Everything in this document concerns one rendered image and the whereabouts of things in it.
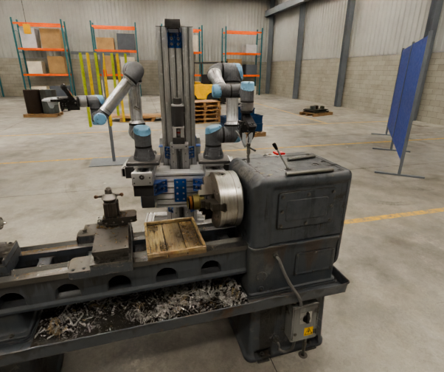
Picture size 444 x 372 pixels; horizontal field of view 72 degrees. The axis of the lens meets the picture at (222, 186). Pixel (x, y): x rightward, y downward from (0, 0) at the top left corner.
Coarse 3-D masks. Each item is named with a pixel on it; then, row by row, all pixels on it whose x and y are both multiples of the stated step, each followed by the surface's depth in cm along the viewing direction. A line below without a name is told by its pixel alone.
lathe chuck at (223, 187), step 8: (216, 176) 161; (224, 176) 161; (216, 184) 159; (224, 184) 158; (232, 184) 159; (216, 192) 161; (224, 192) 156; (232, 192) 157; (224, 200) 155; (232, 200) 156; (232, 208) 157; (216, 216) 166; (224, 216) 158; (232, 216) 159; (216, 224) 168; (232, 224) 165
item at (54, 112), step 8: (24, 96) 1157; (32, 96) 1157; (40, 96) 1183; (48, 96) 1165; (56, 96) 1192; (32, 104) 1166; (40, 104) 1185; (32, 112) 1175; (40, 112) 1189; (48, 112) 1184; (56, 112) 1199
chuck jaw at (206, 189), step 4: (204, 176) 171; (208, 176) 171; (204, 180) 170; (208, 180) 170; (204, 184) 169; (208, 184) 170; (200, 188) 171; (204, 188) 169; (208, 188) 169; (200, 192) 167; (204, 192) 168; (208, 192) 168; (212, 192) 170
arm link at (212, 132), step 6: (210, 126) 214; (216, 126) 211; (210, 132) 211; (216, 132) 212; (222, 132) 213; (210, 138) 213; (216, 138) 213; (222, 138) 214; (210, 144) 214; (216, 144) 214
